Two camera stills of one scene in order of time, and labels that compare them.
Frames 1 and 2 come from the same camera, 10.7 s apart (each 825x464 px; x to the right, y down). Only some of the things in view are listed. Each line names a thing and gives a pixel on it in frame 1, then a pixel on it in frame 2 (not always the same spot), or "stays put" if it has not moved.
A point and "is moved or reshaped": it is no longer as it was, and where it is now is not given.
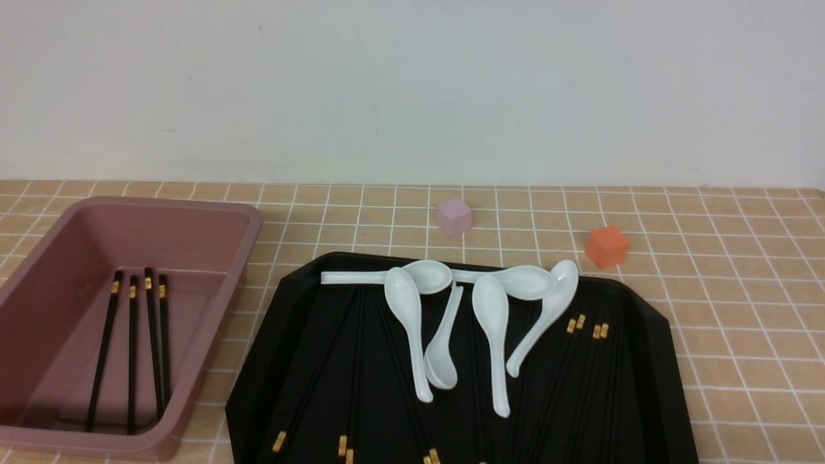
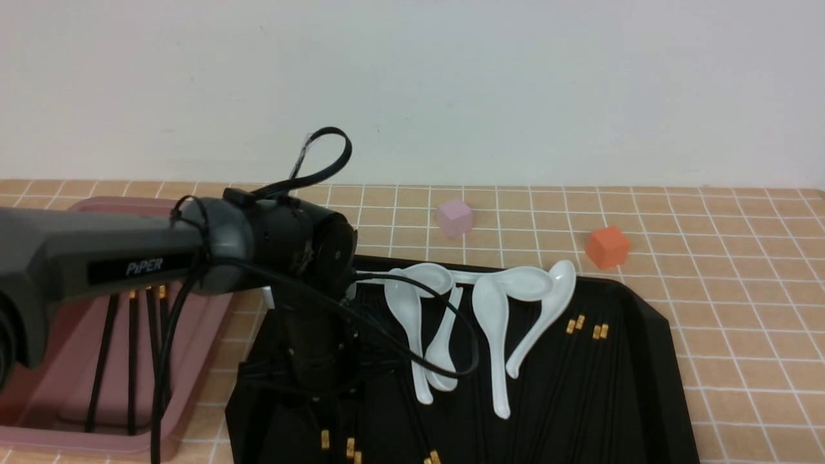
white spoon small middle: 440,367 stays put
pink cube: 454,218 stays put
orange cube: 607,247 stays put
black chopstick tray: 287,425 is moved or reshaped
